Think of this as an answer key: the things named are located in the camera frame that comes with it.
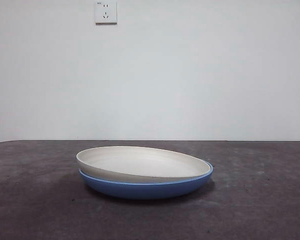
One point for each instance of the white wall power outlet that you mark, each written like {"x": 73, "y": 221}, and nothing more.
{"x": 106, "y": 13}

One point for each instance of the blue round plate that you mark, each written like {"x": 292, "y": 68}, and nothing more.
{"x": 145, "y": 191}

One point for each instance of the white round plate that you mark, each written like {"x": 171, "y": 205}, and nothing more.
{"x": 140, "y": 162}

